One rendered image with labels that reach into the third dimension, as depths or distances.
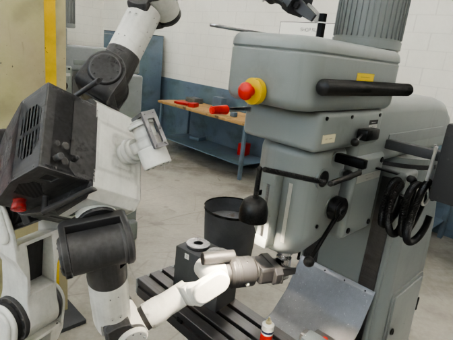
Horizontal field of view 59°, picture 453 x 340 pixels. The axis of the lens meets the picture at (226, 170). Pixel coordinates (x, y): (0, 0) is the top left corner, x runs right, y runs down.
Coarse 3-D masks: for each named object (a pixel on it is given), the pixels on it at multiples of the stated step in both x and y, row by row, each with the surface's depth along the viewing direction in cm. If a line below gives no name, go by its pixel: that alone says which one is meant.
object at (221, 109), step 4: (212, 108) 97; (216, 108) 97; (220, 108) 98; (224, 108) 99; (228, 108) 100; (232, 108) 101; (236, 108) 102; (240, 108) 103; (244, 108) 104; (248, 108) 106; (212, 112) 97; (216, 112) 97; (220, 112) 98; (224, 112) 99; (228, 112) 100
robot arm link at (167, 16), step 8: (160, 0) 106; (168, 0) 107; (176, 0) 112; (160, 8) 108; (168, 8) 109; (176, 8) 112; (160, 16) 111; (168, 16) 112; (176, 16) 114; (160, 24) 115; (168, 24) 115
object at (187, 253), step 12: (192, 240) 155; (204, 240) 156; (180, 252) 152; (192, 252) 149; (180, 264) 153; (192, 264) 149; (180, 276) 154; (192, 276) 150; (228, 288) 148; (216, 300) 144; (228, 300) 151
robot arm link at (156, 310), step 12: (132, 300) 107; (156, 300) 106; (168, 300) 106; (180, 300) 106; (132, 312) 102; (144, 312) 104; (156, 312) 104; (168, 312) 106; (144, 324) 103; (156, 324) 105
